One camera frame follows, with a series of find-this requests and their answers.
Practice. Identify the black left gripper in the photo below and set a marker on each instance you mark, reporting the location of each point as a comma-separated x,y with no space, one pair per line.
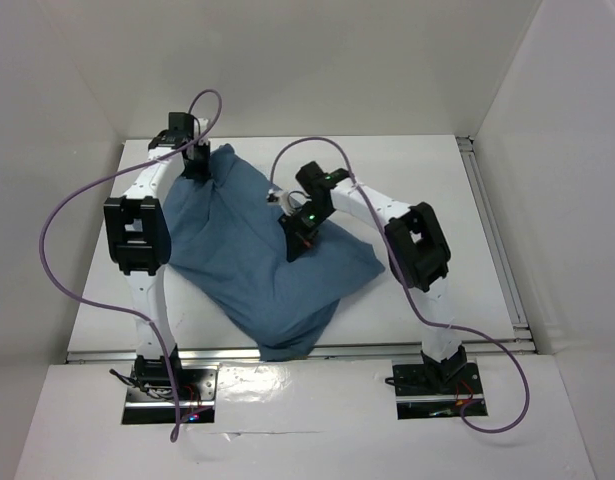
201,173

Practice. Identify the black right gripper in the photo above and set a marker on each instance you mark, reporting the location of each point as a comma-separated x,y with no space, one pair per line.
298,235

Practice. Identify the blue pillowcase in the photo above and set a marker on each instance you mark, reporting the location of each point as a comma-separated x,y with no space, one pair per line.
227,241

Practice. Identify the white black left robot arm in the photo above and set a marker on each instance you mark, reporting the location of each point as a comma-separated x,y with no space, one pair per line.
140,244

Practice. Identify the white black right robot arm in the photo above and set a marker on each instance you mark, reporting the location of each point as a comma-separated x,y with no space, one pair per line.
418,254

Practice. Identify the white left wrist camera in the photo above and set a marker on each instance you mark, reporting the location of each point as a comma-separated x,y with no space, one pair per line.
200,134

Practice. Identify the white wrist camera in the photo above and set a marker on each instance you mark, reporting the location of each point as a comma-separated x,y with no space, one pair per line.
284,200
200,134

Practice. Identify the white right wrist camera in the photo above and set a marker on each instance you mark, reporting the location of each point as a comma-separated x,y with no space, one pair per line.
284,200

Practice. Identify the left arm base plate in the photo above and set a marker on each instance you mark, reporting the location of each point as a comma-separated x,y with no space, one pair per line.
154,405

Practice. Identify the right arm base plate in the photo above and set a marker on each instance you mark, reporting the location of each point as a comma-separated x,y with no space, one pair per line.
417,398

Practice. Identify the aluminium right side rail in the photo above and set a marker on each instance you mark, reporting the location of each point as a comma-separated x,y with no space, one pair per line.
497,250

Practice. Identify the aluminium rail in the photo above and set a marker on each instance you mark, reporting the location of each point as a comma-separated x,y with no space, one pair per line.
368,351
497,250

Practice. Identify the aluminium front rail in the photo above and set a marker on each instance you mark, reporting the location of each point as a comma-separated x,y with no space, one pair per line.
368,351

